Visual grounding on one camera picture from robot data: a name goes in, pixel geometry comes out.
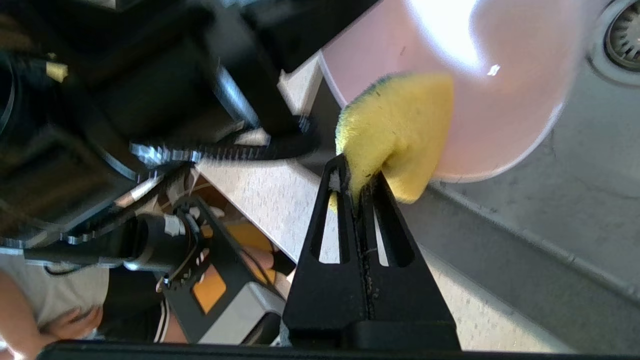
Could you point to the stainless steel sink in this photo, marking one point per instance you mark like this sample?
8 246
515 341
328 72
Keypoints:
550 225

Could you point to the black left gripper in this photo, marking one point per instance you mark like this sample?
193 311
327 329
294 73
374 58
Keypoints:
310 20

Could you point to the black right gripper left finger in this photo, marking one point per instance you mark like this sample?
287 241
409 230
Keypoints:
325 310

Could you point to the orange seat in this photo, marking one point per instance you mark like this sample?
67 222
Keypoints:
210 290

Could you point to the yellow green sponge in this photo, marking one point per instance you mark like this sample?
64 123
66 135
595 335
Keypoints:
395 120

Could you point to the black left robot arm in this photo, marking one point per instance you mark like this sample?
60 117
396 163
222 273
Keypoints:
100 100

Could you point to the pink bowl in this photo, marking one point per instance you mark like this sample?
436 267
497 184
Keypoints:
510 110

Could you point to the round metal drain strainer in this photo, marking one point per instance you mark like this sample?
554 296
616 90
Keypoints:
625 40

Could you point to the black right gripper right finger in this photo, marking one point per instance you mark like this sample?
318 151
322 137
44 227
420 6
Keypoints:
410 310

